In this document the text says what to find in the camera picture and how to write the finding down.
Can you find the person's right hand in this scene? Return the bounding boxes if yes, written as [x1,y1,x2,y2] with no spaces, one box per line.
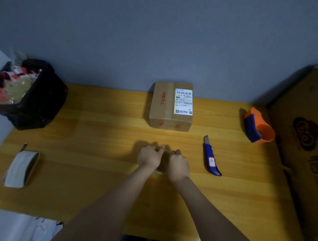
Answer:
[166,149,191,184]

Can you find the person's left hand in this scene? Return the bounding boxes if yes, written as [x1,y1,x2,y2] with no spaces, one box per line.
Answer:
[137,145,165,170]

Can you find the clear tape roll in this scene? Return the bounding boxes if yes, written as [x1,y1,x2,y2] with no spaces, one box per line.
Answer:
[154,149,172,175]

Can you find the person's right forearm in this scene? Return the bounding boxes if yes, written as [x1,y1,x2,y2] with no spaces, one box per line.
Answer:
[171,176,250,241]

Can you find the person's left forearm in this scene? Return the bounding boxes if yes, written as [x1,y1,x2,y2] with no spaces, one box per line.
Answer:
[51,164,156,241]

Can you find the blue utility knife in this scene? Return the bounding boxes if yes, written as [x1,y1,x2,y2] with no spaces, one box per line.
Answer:
[203,135,222,177]

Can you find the white shipping label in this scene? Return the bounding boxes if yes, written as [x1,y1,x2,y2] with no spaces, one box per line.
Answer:
[174,88,193,116]

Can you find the orange and blue tape dispenser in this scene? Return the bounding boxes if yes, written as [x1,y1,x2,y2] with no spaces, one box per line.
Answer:
[243,107,276,144]

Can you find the large brown cardboard box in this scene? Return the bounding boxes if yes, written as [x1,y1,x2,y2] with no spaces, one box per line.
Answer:
[267,65,318,241]

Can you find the black trash bag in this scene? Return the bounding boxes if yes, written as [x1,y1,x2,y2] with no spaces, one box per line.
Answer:
[0,59,68,131]

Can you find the white label roll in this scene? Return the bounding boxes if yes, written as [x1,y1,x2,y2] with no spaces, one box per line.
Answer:
[2,150,40,189]

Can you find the white paper scraps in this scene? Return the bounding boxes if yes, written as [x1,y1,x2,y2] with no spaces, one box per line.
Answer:
[0,210,64,241]

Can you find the pile of trash wrappers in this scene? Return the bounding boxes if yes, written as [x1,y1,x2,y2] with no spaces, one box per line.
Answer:
[0,51,43,105]

